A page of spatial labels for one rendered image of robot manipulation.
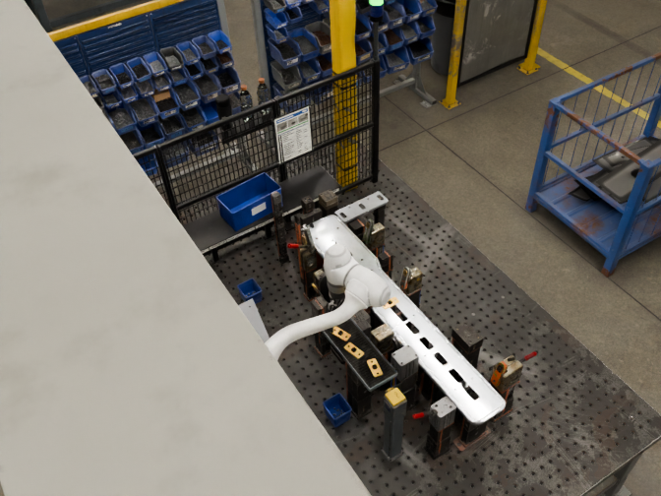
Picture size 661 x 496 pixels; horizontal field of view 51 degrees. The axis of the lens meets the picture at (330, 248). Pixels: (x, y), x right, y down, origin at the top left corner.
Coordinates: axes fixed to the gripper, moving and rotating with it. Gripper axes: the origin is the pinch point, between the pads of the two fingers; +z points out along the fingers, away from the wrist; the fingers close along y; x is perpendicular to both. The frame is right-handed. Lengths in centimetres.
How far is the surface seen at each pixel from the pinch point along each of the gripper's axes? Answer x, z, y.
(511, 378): -66, 25, 32
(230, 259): 102, 57, 32
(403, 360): -27.3, 15.9, 7.0
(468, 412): -59, 27, 7
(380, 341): -12.3, 20.0, 11.6
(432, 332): -26, 27, 34
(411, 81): 157, 113, 311
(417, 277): -4, 23, 55
